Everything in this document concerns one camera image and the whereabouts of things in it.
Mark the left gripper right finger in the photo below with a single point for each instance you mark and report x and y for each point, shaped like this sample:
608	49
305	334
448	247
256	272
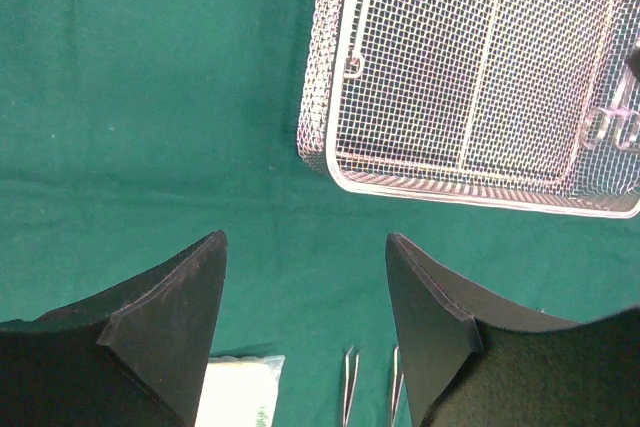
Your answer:
474	358

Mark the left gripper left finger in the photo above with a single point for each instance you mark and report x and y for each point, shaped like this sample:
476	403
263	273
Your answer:
134	354

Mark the steel tweezers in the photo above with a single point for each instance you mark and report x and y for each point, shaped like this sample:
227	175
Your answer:
351	368
397	380

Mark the green packet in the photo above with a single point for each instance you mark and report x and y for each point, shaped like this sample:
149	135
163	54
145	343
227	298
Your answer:
240	392

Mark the dark green surgical cloth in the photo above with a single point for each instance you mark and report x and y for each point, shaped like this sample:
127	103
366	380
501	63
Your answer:
132	128

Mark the metal mesh instrument tray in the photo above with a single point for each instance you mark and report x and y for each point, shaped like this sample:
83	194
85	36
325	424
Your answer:
476	102

